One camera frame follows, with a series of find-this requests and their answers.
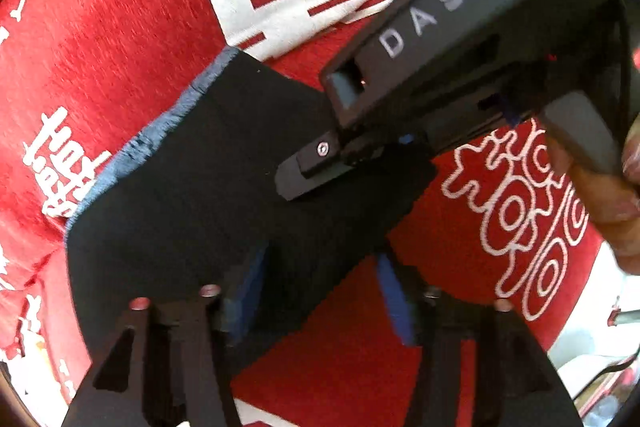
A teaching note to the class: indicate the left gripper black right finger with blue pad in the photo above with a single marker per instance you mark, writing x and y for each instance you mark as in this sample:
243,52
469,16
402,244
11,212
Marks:
479,366

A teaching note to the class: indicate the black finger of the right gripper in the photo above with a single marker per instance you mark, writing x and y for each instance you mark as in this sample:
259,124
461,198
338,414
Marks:
328,157

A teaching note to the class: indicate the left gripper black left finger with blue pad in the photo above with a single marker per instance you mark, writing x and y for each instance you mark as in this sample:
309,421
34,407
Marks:
158,336

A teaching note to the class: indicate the black pants blue patterned waistband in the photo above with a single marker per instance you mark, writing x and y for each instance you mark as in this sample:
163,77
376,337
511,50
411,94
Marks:
192,200

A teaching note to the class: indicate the person's right hand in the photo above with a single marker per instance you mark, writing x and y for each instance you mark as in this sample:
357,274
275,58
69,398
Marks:
612,203

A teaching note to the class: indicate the red sofa cover white characters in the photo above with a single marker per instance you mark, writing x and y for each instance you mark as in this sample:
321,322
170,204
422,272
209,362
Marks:
80,77

